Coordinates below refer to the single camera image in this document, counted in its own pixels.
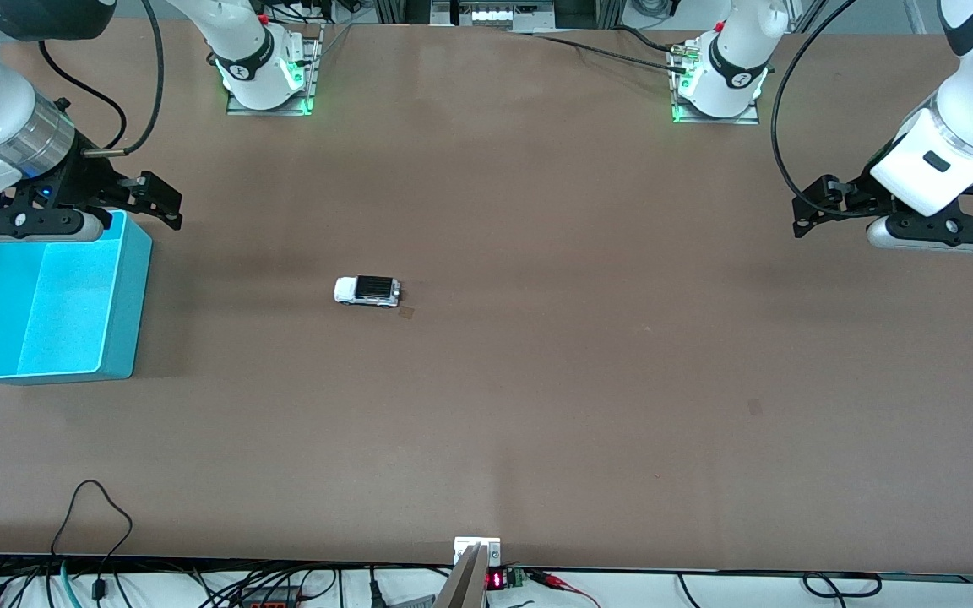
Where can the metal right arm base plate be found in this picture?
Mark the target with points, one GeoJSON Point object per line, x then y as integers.
{"type": "Point", "coordinates": [314, 67]}

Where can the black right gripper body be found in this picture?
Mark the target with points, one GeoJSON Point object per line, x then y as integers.
{"type": "Point", "coordinates": [88, 184]}

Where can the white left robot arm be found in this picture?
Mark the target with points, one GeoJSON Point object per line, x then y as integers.
{"type": "Point", "coordinates": [972, 101]}

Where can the red LED display module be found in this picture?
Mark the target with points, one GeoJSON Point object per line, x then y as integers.
{"type": "Point", "coordinates": [499, 579]}

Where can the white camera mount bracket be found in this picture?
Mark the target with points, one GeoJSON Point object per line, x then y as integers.
{"type": "Point", "coordinates": [476, 550]}

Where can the turquoise plastic bin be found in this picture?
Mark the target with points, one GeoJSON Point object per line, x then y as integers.
{"type": "Point", "coordinates": [56, 312]}

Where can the white jeep toy black roof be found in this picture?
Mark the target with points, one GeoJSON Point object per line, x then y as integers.
{"type": "Point", "coordinates": [360, 291]}

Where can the white lit background device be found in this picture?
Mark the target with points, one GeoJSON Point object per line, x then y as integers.
{"type": "Point", "coordinates": [493, 13]}

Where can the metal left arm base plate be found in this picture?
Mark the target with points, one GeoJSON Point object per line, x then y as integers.
{"type": "Point", "coordinates": [748, 116]}

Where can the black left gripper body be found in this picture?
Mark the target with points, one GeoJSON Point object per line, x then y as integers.
{"type": "Point", "coordinates": [862, 190]}

